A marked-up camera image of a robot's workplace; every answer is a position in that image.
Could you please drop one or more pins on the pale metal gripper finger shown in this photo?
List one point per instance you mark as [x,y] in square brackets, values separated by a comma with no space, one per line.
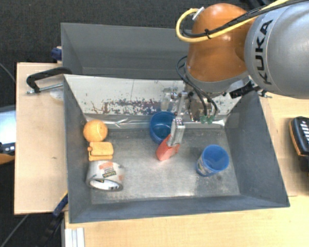
[179,134]
[172,135]

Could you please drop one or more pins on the red-orange block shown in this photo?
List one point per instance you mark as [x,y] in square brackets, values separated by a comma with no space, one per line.
[164,152]

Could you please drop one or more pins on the blue bowl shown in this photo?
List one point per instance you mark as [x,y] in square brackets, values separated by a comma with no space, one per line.
[159,130]

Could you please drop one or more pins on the blue printed cup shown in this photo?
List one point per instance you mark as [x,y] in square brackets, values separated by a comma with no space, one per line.
[212,161]

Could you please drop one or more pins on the grey metal bin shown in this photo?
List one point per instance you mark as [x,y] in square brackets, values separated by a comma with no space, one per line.
[149,174]

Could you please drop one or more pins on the tan toy waffle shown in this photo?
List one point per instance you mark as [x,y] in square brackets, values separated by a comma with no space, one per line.
[101,150]

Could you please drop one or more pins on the orange ball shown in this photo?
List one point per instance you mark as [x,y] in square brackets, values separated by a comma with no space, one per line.
[95,130]

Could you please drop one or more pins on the pale wood board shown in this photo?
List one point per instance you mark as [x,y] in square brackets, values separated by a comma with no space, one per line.
[38,143]

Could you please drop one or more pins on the black cylinder on white bracket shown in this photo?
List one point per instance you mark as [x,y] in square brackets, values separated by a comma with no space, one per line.
[240,90]

